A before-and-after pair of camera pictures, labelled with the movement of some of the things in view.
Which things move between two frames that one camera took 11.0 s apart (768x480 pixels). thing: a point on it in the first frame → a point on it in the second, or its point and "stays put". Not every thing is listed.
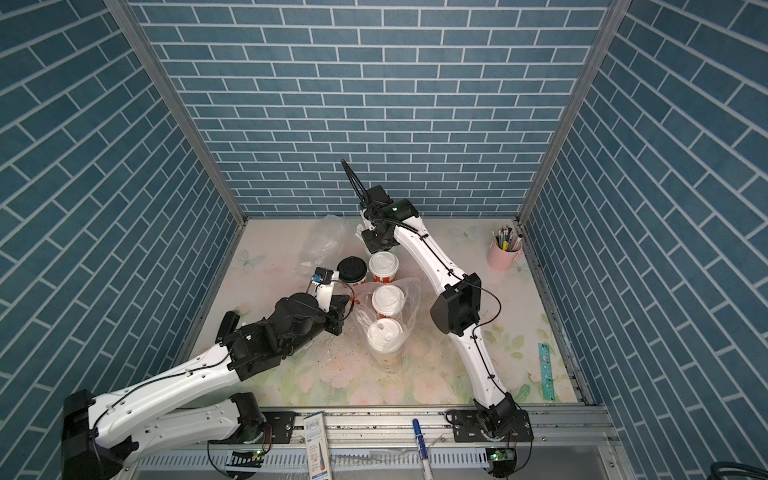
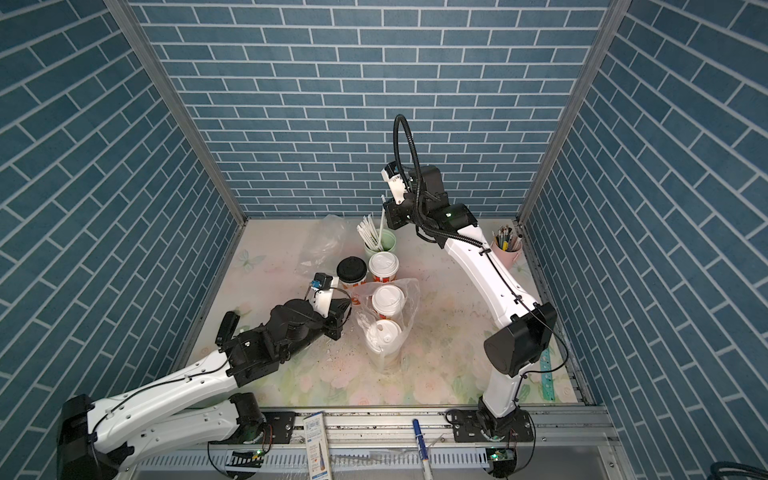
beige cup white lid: (385, 339) stays put
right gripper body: (375, 243) → (399, 217)
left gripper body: (332, 323) stays put
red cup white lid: (388, 301) stays put
